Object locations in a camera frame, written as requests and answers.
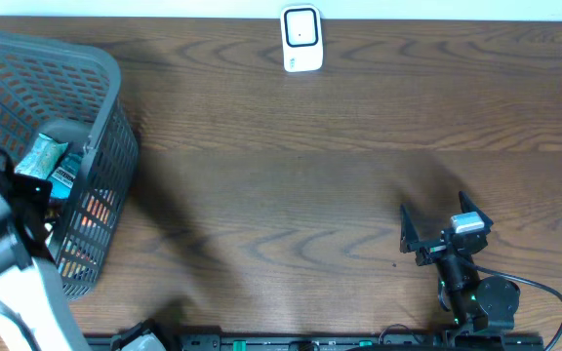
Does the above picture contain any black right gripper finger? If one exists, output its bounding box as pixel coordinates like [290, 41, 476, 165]
[400, 205, 420, 254]
[459, 191, 494, 228]

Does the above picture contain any mint green wipes packet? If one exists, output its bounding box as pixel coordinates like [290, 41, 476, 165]
[15, 134, 68, 179]

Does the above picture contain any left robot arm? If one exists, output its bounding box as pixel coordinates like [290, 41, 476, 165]
[0, 147, 90, 350]

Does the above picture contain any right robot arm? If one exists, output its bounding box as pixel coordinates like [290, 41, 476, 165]
[400, 191, 520, 334]

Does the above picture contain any white barcode scanner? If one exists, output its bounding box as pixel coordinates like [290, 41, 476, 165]
[280, 4, 324, 73]

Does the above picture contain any blue mouthwash bottle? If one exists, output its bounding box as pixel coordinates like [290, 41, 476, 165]
[48, 152, 83, 200]

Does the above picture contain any grey plastic shopping basket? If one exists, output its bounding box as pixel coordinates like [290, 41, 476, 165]
[0, 31, 139, 300]

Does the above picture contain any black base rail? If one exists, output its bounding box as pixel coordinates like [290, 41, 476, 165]
[85, 332, 545, 351]

